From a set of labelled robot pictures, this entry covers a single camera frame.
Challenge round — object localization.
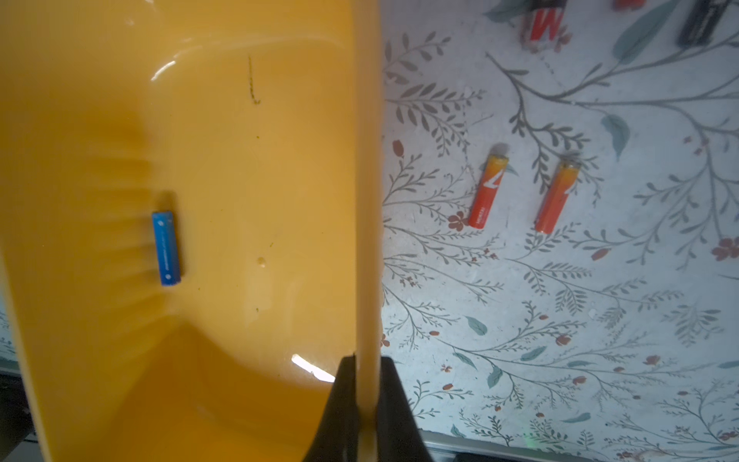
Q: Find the orange battery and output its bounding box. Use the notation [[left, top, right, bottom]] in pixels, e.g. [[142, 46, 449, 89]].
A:
[[534, 161, 580, 235], [612, 0, 646, 11]]

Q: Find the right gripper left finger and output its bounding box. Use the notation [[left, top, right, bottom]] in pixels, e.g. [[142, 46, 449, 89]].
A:
[[303, 356, 358, 462]]

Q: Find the floral table mat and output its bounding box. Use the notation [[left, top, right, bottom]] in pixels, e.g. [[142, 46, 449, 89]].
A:
[[352, 1, 738, 461]]

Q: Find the blue battery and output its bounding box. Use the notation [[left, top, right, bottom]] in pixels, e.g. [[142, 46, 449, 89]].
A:
[[152, 211, 182, 287]]

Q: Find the black red battery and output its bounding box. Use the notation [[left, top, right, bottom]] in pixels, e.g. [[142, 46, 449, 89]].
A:
[[522, 0, 568, 51]]

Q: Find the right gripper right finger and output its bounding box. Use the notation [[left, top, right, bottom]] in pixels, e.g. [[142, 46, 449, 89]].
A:
[[377, 356, 432, 462]]

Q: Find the yellow plastic storage box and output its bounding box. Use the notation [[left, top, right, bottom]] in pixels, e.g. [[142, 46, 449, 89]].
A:
[[1, 1, 381, 461]]

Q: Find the orange battery front mat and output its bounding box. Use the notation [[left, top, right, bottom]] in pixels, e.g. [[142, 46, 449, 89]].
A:
[[468, 155, 509, 229]]

